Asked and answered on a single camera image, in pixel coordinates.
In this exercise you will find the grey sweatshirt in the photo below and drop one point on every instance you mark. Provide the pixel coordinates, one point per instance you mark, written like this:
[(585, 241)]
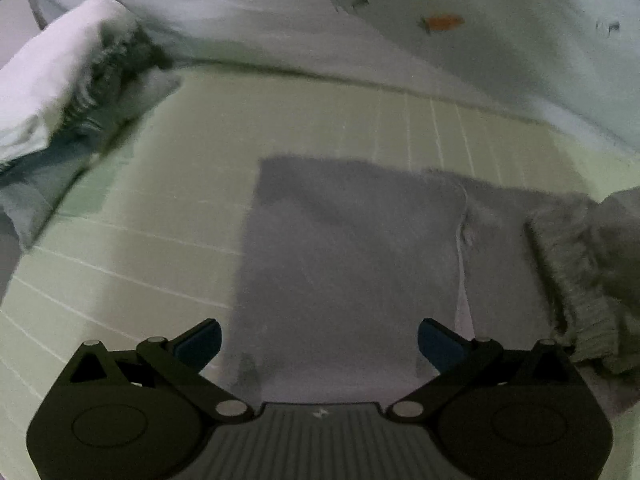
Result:
[(350, 260)]

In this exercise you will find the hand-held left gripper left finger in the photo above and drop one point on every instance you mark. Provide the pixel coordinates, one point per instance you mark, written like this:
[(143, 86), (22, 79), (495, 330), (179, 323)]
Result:
[(200, 342)]

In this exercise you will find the checked folded garment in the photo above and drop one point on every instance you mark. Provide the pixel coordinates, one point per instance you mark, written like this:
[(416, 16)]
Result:
[(115, 65)]

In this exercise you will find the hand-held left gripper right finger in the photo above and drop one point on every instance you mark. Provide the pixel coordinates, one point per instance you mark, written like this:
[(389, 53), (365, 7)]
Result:
[(440, 345)]

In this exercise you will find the white folded cloth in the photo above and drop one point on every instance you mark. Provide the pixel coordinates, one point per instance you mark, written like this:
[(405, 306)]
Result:
[(35, 85)]

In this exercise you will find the green checked mat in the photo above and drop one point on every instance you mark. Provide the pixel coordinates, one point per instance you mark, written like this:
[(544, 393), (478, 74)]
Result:
[(200, 135)]

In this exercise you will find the white carrot print quilt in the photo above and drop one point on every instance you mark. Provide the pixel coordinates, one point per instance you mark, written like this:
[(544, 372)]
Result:
[(500, 70)]

